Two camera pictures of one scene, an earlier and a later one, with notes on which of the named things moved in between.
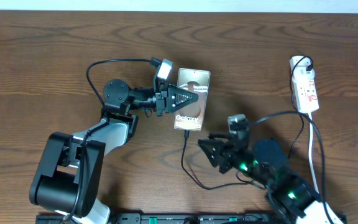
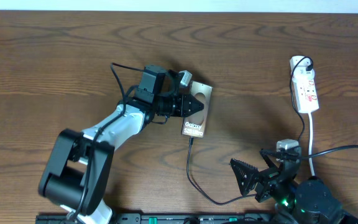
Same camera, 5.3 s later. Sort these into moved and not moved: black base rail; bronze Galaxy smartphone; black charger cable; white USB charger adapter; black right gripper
Moved: bronze Galaxy smartphone; black charger cable; black right gripper
Not moved: white USB charger adapter; black base rail
